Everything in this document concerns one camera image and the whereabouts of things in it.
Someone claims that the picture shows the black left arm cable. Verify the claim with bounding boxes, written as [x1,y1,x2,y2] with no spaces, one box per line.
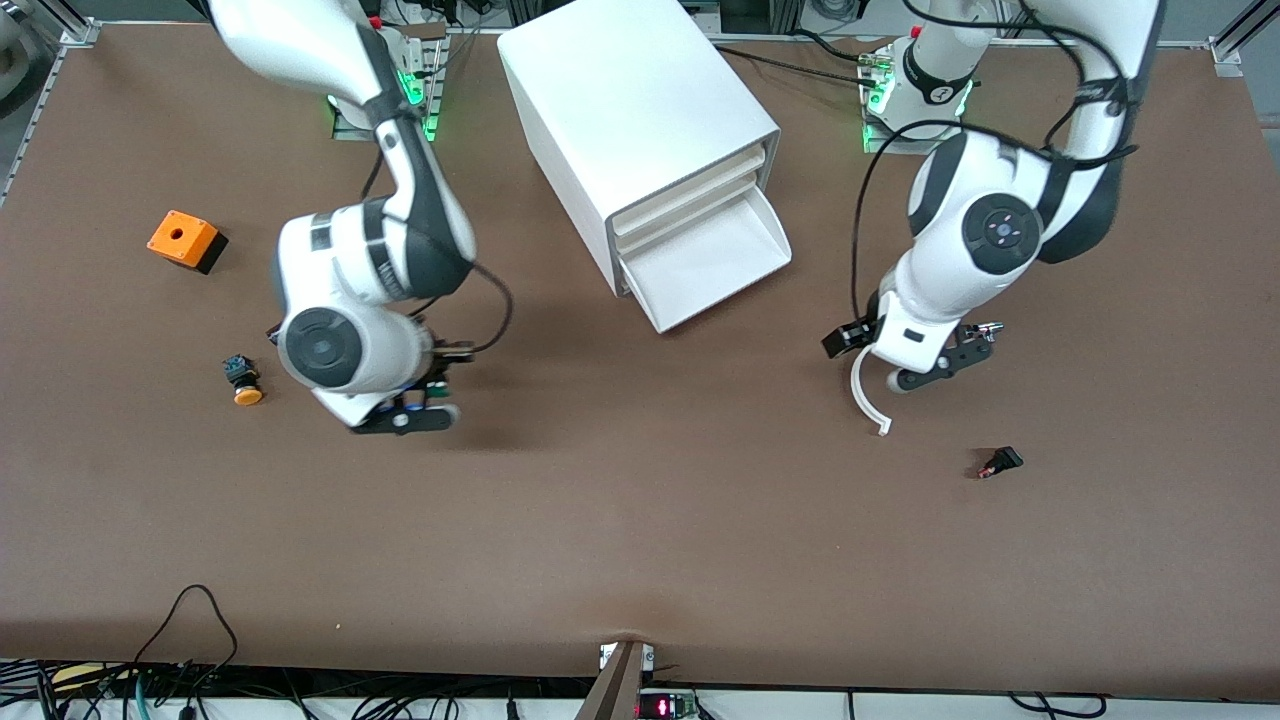
[850,0,1141,326]

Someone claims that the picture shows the device with red display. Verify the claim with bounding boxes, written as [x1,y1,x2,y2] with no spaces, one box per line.
[636,690,701,720]

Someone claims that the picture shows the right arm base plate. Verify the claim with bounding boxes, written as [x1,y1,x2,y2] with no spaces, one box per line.
[332,22,448,143]

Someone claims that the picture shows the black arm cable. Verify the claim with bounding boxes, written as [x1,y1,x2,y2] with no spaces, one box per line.
[360,150,516,356]
[850,0,1141,326]

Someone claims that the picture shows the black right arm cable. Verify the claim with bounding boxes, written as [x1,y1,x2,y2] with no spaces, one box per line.
[360,150,516,356]

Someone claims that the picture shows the looped black cable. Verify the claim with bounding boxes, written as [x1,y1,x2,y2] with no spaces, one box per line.
[133,584,239,673]

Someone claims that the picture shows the orange box with hole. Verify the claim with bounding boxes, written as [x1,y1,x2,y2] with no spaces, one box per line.
[147,209,230,275]

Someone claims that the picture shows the white plastic drawer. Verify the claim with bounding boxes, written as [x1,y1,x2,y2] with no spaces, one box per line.
[608,140,781,236]
[612,160,781,251]
[618,188,794,334]

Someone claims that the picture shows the white curved plastic piece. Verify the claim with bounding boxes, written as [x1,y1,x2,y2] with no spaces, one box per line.
[850,348,893,438]

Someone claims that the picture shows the aluminium frame profile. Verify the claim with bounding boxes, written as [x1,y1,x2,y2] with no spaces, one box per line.
[0,0,101,206]
[1208,0,1280,76]

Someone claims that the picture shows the black cable behind cabinet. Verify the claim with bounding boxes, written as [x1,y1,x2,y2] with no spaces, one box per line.
[712,40,881,91]

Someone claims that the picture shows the yellow mushroom push button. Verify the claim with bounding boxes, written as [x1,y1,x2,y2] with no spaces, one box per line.
[222,354,266,407]

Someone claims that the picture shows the white drawer cabinet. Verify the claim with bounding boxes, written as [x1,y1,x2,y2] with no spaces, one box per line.
[497,0,783,299]

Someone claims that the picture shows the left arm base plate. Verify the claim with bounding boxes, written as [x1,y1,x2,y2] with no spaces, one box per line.
[860,38,976,156]

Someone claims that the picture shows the brown beam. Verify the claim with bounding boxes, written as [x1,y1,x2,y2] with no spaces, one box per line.
[575,645,646,720]

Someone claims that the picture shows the tangled black cables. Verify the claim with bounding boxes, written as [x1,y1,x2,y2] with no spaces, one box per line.
[0,655,601,720]

